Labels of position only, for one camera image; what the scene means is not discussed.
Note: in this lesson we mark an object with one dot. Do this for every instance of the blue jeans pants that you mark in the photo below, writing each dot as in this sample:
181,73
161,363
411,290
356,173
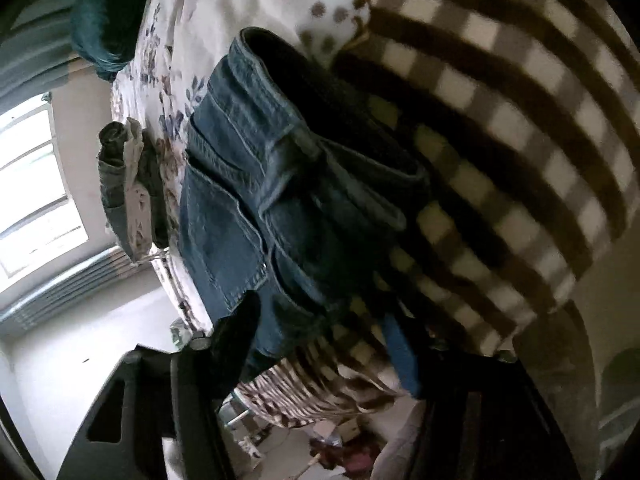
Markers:
235,200

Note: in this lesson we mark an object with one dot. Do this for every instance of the dark green folded garment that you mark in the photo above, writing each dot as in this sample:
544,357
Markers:
117,185

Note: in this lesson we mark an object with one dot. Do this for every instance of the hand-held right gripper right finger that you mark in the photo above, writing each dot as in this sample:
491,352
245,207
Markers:
402,355

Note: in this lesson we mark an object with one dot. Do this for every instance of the striped radiator cover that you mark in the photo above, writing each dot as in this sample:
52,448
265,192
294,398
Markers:
75,285

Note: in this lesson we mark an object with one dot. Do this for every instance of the window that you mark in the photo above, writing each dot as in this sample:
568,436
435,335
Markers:
30,185

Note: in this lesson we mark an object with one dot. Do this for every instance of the green item on floor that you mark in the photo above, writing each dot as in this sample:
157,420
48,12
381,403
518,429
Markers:
178,332

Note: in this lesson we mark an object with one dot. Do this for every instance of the brown checked blanket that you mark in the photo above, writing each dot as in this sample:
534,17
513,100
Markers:
500,110

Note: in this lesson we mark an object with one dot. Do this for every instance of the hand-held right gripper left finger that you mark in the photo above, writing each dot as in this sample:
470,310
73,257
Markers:
235,332

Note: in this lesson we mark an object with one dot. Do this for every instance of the striped curtain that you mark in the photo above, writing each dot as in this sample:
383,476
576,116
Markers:
35,50

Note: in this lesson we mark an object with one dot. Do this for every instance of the teal pants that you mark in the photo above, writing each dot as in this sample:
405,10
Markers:
105,20

